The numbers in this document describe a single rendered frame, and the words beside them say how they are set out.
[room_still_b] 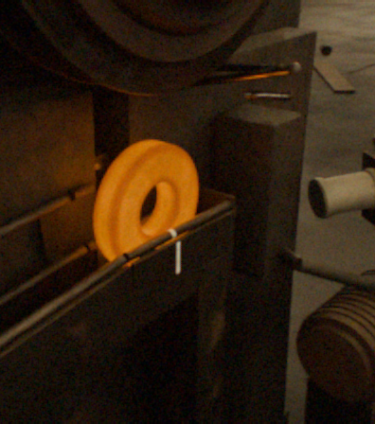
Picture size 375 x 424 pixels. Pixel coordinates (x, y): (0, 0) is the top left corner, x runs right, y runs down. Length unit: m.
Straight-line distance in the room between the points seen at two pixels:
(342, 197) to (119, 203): 0.39
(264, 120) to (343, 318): 0.30
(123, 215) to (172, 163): 0.09
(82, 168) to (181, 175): 0.12
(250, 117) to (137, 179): 0.24
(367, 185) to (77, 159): 0.45
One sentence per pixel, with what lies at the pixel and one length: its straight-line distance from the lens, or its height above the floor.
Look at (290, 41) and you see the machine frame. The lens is 1.10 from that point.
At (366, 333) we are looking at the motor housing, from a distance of 1.00.
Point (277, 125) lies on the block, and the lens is 0.91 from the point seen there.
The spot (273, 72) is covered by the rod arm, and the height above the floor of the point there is 0.89.
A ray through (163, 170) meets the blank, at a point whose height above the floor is 0.78.
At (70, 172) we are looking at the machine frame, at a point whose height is 0.78.
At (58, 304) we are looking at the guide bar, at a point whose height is 0.70.
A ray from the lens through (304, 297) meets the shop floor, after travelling 2.09.
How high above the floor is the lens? 1.05
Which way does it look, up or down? 22 degrees down
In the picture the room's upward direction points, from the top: straight up
